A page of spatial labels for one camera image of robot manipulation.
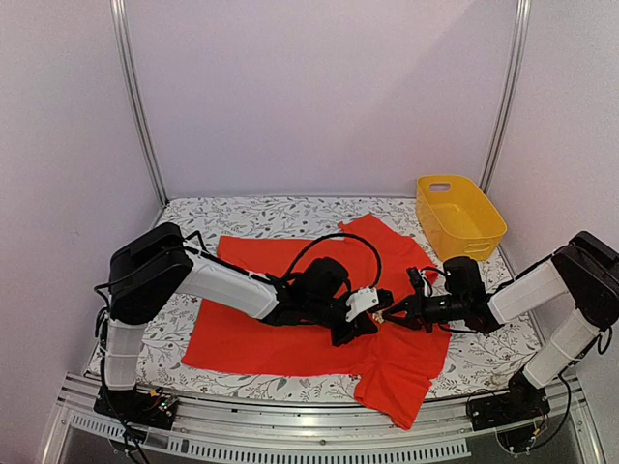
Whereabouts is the floral patterned table mat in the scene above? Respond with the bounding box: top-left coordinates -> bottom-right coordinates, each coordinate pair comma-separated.
136,196 -> 540,403

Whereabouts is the yellow plastic basket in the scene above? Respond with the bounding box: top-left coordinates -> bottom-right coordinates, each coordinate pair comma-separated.
416,175 -> 507,261

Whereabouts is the right aluminium corner post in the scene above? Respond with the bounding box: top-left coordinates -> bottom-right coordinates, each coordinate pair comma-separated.
479,0 -> 532,195

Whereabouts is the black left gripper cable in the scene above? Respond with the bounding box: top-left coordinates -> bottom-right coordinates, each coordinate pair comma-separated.
284,233 -> 382,294

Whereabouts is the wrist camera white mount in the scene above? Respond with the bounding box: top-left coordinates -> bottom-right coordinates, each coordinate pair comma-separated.
407,267 -> 438,297
345,287 -> 394,322

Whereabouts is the left aluminium corner post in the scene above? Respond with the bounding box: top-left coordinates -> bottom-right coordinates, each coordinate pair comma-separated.
109,0 -> 169,208

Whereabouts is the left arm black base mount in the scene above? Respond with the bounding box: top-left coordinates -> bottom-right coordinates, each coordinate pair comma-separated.
94,388 -> 179,430

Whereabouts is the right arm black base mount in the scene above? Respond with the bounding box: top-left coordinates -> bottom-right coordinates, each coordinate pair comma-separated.
465,383 -> 550,431

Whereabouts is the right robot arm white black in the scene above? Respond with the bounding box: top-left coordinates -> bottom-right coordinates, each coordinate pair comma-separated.
383,231 -> 618,421

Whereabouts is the red t-shirt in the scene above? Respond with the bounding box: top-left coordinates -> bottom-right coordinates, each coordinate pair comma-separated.
182,215 -> 450,429

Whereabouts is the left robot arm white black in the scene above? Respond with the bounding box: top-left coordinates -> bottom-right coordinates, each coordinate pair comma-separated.
94,222 -> 379,420

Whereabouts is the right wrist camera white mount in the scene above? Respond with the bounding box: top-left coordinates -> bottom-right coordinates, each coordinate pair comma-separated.
407,267 -> 438,297

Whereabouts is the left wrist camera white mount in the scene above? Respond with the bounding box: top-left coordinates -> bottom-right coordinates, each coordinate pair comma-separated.
345,287 -> 394,322

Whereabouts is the aluminium front rail frame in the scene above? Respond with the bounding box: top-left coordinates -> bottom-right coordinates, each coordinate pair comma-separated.
39,374 -> 609,463

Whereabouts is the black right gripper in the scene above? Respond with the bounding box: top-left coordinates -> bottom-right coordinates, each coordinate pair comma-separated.
383,288 -> 468,333

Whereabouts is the aluminium corner post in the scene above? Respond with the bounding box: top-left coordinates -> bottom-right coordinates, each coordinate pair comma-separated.
109,0 -> 169,208
479,0 -> 532,195

